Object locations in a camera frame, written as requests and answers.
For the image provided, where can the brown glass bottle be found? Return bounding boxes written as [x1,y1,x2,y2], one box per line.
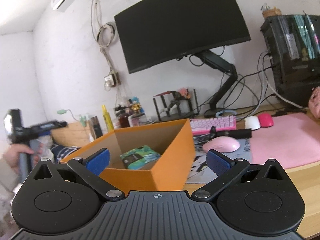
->
[118,109,130,128]

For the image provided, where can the pink mechanical keyboard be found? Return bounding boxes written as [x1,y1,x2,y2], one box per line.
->
[190,116,236,135]

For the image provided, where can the orange open cardboard box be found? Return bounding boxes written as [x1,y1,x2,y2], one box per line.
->
[61,119,195,193]

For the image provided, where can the light blue coiled cable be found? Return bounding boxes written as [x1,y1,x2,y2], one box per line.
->
[215,109,237,119]

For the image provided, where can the navy pillow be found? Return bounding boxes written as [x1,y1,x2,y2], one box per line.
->
[50,143,79,164]

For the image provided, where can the magenta computer mouse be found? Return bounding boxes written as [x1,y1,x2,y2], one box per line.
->
[258,113,274,128]

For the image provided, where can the green tissue pack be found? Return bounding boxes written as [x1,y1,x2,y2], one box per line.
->
[120,145,161,170]

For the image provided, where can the coiled white wall cable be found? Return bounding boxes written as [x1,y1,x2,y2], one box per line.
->
[96,22,117,49]

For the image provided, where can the blue haired anime figure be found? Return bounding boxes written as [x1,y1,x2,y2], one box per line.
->
[129,96,145,114]

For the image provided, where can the wall power socket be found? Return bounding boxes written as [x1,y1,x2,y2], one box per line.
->
[104,72,120,88]

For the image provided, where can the person's left hand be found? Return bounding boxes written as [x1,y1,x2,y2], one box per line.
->
[3,144,40,174]

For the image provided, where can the small wicker basket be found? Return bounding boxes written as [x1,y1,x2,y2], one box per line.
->
[261,3,282,19]

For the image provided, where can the black glass PC tower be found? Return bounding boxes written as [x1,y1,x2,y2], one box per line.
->
[261,14,319,107]

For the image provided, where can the white computer mouse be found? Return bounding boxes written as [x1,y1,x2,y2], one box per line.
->
[244,116,261,131]

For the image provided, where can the black flashlight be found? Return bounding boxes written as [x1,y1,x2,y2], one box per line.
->
[209,126,252,139]

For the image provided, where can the black curved monitor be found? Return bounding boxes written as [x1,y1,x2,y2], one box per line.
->
[114,0,251,74]

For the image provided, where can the pink desk mat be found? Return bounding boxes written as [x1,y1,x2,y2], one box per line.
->
[250,113,319,169]

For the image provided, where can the yellow spray bottle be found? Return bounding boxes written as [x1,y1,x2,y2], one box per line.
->
[101,105,114,132]

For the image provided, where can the grey printed mouse pad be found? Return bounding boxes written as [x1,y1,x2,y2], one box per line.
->
[186,135,252,184]

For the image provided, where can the black cosmetic bottle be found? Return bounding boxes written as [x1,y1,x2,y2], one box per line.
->
[91,116,103,139]

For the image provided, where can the pink computer mouse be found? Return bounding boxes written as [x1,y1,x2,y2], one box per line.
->
[202,136,240,153]

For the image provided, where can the wooden headboard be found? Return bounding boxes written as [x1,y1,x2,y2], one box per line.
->
[51,121,94,147]

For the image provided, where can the black haired anime figure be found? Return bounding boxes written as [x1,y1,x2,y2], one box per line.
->
[114,104,130,117]

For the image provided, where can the black router with antennas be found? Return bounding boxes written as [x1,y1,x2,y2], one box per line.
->
[152,88,200,122]

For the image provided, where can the green clip lamp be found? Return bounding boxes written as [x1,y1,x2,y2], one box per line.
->
[56,108,87,128]

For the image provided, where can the pink plush toy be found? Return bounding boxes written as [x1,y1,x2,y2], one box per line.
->
[308,86,320,119]

